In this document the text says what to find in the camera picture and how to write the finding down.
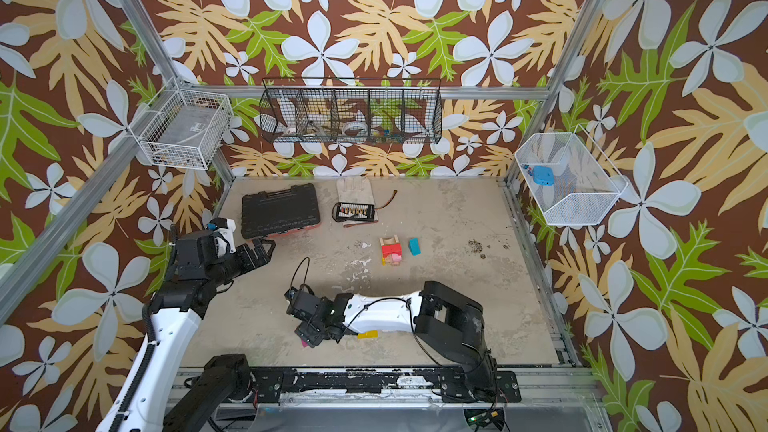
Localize teal wood block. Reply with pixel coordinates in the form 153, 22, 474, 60
408, 238, 421, 256

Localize yellow rounded wood block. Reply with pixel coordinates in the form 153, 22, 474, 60
356, 330, 378, 340

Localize blue object in basket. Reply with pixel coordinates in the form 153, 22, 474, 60
529, 166, 555, 186

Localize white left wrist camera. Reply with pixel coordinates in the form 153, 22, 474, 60
206, 217, 236, 257

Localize white wire basket right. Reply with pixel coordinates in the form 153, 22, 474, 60
515, 126, 629, 228

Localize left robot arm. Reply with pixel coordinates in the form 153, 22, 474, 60
98, 218, 276, 431

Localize white wire basket left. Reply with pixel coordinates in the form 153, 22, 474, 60
131, 87, 233, 170

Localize aluminium frame post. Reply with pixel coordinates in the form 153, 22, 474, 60
119, 0, 234, 185

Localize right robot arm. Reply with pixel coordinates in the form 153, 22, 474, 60
285, 281, 498, 402

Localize white wire basket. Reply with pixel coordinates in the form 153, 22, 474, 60
131, 87, 233, 170
515, 126, 629, 228

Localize white work glove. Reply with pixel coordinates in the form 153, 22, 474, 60
336, 176, 375, 205

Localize black and red tool case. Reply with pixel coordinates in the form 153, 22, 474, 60
241, 183, 321, 239

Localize black wire basket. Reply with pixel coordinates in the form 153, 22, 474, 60
256, 77, 444, 144

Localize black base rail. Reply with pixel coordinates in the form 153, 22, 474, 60
251, 365, 486, 404

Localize red wood block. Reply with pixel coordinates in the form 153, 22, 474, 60
381, 243, 402, 261

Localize black charging board yellow connectors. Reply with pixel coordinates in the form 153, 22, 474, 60
332, 190, 398, 225

